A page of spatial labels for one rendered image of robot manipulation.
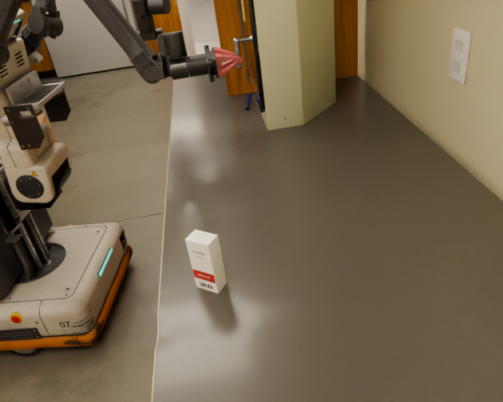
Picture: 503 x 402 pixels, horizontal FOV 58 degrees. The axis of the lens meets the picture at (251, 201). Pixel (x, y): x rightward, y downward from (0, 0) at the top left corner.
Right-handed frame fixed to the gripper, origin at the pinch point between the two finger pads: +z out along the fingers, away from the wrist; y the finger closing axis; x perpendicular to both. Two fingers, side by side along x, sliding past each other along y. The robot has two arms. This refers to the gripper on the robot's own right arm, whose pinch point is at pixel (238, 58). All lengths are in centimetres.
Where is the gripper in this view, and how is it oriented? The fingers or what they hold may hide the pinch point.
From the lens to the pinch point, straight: 136.0
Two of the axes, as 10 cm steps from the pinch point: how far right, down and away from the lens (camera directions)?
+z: 9.8, -1.8, 0.4
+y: -1.5, -7.0, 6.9
